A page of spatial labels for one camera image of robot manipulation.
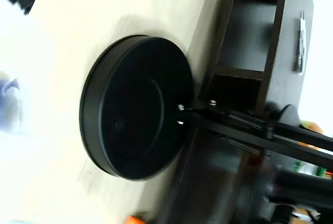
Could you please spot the black round lamp base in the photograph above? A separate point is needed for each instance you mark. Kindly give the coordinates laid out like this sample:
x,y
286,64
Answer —
x,y
130,109

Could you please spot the black rounded object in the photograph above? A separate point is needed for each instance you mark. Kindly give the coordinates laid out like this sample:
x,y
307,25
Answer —
x,y
286,114

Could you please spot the orange object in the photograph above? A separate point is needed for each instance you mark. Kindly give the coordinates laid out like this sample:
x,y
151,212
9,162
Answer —
x,y
135,220

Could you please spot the green and orange package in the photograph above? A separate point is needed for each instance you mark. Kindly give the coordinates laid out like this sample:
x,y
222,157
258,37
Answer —
x,y
307,168

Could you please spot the dark brown shelf cabinet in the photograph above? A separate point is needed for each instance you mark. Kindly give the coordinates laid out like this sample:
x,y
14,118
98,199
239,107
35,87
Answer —
x,y
288,0

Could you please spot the black cylindrical bar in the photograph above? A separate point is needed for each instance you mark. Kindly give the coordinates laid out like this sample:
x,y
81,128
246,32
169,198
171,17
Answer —
x,y
299,187

